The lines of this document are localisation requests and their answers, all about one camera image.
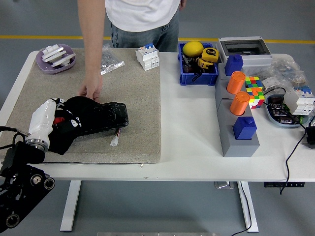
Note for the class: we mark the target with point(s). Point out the white breaker row, blue levers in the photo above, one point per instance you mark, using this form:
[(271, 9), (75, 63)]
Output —
[(297, 100)]

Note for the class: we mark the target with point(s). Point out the large yellow tape measure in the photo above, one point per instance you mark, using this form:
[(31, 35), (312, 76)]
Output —
[(210, 54)]

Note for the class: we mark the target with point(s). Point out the metal bracket under table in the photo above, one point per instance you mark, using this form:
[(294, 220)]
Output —
[(224, 185)]

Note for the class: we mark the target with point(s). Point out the blue plastic bin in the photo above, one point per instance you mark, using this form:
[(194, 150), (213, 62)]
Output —
[(197, 79)]

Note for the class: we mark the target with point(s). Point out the white plastic bracket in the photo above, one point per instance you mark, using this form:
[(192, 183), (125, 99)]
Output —
[(64, 60)]

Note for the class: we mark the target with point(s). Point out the colourful puzzle cube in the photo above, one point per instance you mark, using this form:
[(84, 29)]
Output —
[(253, 82), (256, 98)]

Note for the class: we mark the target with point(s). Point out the yellow ball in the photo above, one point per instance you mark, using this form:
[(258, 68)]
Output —
[(192, 49)]

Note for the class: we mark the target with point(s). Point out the white table leg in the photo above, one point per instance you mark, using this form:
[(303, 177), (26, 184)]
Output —
[(70, 209), (254, 225)]

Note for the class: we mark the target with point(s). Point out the small blue block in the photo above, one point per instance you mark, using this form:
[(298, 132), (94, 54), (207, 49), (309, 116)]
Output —
[(233, 65)]

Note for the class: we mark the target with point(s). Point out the small yellow black tape measure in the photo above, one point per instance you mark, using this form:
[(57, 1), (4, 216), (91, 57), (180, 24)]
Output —
[(204, 63)]

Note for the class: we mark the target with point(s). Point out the grey-blue tray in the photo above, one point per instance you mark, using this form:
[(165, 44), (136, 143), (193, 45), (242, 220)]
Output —
[(280, 124)]

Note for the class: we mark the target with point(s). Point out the orange cylinder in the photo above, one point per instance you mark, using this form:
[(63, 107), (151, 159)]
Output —
[(238, 104), (235, 83)]

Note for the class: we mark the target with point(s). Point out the black power adapter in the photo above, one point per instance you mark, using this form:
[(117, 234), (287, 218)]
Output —
[(310, 137)]

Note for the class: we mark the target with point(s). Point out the purple tray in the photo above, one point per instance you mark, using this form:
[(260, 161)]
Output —
[(45, 69)]

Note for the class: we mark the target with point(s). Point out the person's right hand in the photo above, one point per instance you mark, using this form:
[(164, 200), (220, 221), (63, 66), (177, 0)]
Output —
[(92, 86)]

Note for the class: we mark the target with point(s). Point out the black rag with red patch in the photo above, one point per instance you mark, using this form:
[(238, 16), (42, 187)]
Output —
[(73, 127)]

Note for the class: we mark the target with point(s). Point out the white plastic plate stack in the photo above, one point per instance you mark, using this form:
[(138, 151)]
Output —
[(53, 52)]

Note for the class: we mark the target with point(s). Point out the clear bags of parts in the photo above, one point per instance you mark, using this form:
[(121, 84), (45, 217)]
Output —
[(288, 71)]

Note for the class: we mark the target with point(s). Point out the person's right forearm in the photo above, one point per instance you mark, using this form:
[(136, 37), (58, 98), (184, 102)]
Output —
[(93, 46)]

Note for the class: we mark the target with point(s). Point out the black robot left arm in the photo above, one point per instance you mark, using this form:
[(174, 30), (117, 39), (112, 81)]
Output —
[(22, 194)]

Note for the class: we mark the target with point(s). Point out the grey block holder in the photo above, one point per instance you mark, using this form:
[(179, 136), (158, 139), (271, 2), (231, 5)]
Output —
[(236, 150)]

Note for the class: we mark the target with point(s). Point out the dark hand tool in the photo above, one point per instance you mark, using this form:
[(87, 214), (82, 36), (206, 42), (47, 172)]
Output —
[(188, 65)]

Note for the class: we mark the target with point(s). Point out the white breaker with blue lever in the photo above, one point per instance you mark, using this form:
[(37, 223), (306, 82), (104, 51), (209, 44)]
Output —
[(147, 59)]

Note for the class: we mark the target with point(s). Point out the grey-brown mat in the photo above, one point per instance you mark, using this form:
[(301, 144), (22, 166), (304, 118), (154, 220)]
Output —
[(137, 98)]

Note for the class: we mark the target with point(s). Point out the dark electronic components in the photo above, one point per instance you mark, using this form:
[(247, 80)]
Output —
[(278, 110)]

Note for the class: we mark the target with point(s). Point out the grey electrical enclosure box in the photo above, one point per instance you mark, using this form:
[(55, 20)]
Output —
[(256, 61)]

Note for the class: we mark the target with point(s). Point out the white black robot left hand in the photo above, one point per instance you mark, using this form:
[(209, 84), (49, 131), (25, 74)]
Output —
[(41, 120)]

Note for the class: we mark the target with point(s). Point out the clear bag of screws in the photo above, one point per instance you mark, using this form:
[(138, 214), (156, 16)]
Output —
[(110, 61)]

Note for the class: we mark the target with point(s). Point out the person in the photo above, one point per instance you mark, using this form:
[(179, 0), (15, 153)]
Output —
[(142, 14)]

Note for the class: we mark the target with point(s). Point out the black table control panel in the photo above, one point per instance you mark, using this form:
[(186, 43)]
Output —
[(270, 184)]

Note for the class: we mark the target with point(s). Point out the large blue block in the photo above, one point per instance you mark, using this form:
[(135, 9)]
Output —
[(243, 129)]

